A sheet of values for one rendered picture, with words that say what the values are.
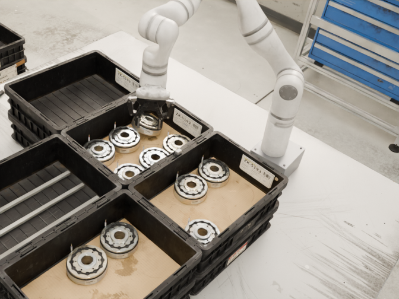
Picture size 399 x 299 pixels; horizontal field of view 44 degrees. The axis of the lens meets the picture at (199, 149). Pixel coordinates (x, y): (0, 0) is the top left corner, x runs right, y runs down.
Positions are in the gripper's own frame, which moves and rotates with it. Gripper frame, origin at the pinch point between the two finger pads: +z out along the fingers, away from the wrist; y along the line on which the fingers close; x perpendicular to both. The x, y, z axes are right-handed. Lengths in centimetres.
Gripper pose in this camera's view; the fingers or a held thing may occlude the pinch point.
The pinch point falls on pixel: (148, 123)
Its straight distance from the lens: 149.6
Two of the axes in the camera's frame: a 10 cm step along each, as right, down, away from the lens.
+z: -1.5, 7.4, 6.6
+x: 0.6, 6.7, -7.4
